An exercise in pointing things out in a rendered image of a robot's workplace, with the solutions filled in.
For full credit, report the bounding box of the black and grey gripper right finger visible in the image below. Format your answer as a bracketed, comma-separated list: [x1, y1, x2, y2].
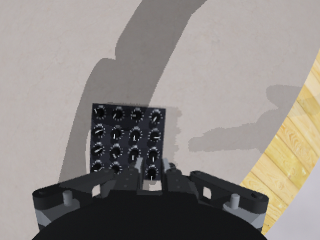
[160, 158, 269, 232]

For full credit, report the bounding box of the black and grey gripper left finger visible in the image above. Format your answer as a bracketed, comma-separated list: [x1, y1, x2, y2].
[32, 158, 145, 231]

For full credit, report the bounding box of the black knob box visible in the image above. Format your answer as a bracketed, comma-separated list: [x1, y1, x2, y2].
[90, 103, 166, 181]

